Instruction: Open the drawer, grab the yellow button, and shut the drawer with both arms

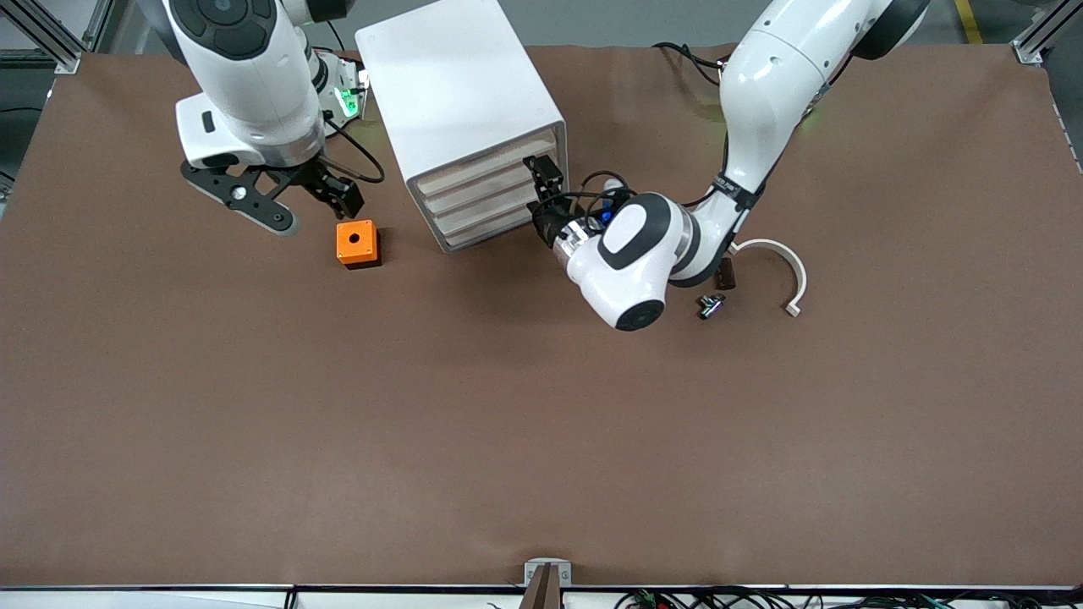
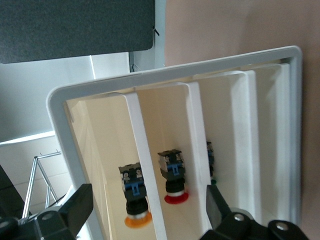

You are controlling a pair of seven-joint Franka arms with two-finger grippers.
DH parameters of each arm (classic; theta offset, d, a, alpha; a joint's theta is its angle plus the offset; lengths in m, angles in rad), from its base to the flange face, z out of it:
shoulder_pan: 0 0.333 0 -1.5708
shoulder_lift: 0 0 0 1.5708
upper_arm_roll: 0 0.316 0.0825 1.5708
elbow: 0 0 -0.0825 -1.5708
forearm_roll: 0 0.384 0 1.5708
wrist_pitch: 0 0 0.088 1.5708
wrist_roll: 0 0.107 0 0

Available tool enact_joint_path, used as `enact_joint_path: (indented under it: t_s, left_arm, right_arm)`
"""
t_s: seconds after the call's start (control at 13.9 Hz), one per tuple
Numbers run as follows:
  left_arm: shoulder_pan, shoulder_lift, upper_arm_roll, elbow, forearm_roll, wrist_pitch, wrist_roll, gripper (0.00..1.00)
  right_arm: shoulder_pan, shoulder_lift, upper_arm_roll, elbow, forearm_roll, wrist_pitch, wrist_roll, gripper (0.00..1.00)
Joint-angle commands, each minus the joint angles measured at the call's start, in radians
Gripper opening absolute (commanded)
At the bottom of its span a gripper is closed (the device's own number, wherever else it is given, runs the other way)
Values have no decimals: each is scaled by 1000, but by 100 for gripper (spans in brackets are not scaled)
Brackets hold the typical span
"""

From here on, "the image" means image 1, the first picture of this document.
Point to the orange button box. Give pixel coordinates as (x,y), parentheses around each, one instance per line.
(349,233)

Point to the white curved plastic arc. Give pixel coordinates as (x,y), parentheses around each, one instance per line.
(791,258)

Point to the brown table mat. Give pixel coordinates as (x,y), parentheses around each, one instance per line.
(541,423)

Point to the aluminium frame profile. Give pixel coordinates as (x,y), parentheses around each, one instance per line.
(1036,42)
(46,42)

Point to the grey metal bracket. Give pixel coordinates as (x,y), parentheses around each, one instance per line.
(547,577)

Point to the silver metal valve fitting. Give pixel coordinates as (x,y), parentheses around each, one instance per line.
(711,306)

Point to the white plastic drawer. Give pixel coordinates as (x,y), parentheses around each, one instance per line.
(491,227)
(478,167)
(482,188)
(486,208)

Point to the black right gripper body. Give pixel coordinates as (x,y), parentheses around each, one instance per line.
(319,178)

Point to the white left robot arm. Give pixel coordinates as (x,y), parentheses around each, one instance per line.
(761,85)

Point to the white drawer cabinet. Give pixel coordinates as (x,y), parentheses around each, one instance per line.
(457,85)

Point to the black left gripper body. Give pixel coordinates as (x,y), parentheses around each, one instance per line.
(549,222)

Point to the small brown block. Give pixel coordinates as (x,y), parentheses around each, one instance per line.
(727,277)

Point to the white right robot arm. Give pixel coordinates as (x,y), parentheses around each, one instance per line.
(245,76)

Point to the white table frame rail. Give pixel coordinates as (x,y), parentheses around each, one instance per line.
(169,597)

